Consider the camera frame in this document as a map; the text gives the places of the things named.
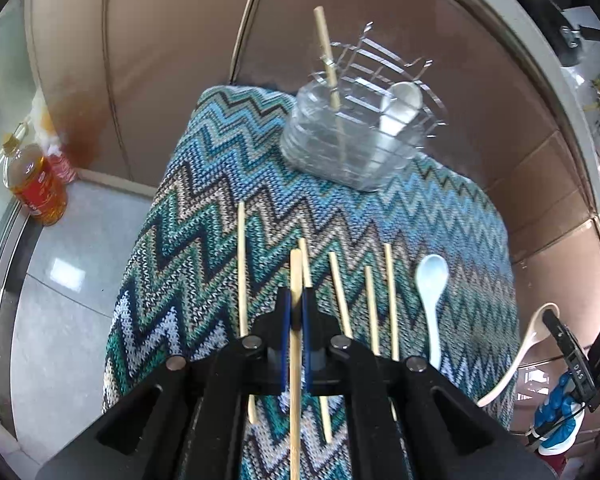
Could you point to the red label packet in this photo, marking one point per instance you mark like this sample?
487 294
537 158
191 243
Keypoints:
62 167

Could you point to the white ceramic spoon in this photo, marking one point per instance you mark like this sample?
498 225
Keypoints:
402 102
430 275

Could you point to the beige ceramic spoon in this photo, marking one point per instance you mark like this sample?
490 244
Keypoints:
520 355

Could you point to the cooking oil bottle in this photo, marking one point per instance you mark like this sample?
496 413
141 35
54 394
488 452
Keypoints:
35 185

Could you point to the zigzag knitted cloth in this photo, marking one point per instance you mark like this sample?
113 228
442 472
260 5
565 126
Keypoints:
205 240

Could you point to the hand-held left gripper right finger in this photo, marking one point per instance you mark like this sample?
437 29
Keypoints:
308 340

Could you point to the glass sliding door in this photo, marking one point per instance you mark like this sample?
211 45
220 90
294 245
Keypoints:
0 85

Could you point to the wooden chopstick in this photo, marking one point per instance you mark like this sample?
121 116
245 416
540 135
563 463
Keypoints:
337 285
390 290
371 305
241 260
304 260
296 280
325 45

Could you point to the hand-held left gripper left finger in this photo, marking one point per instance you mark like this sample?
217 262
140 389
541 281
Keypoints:
285 340

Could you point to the blue white sneaker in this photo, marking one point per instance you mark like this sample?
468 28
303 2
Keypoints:
560 410

